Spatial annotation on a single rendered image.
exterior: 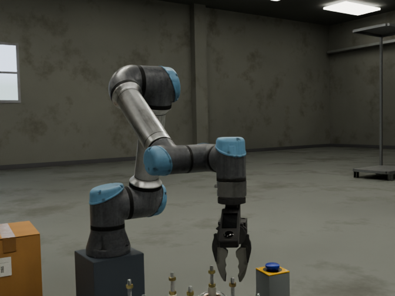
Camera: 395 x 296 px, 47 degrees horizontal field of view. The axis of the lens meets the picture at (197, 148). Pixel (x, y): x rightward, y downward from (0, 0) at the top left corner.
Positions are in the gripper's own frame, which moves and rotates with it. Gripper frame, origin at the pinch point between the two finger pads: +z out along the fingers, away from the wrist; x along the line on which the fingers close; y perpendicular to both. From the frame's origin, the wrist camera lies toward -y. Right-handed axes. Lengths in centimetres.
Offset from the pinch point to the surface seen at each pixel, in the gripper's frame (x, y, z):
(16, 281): 92, 51, 23
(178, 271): 38, 105, 35
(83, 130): 349, 703, -28
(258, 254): -1, 139, 35
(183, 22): 185, 862, -255
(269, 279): -9.1, 11.9, 4.5
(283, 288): -12.7, 14.4, 7.5
